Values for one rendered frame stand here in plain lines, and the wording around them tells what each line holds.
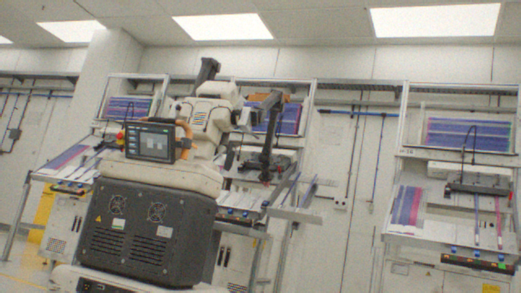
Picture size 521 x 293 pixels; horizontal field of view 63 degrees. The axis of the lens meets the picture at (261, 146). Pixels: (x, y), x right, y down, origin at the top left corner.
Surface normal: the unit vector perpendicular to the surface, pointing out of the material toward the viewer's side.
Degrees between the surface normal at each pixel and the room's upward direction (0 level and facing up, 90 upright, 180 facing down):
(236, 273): 90
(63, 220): 90
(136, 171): 90
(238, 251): 90
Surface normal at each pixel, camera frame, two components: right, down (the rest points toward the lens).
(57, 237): -0.36, -0.28
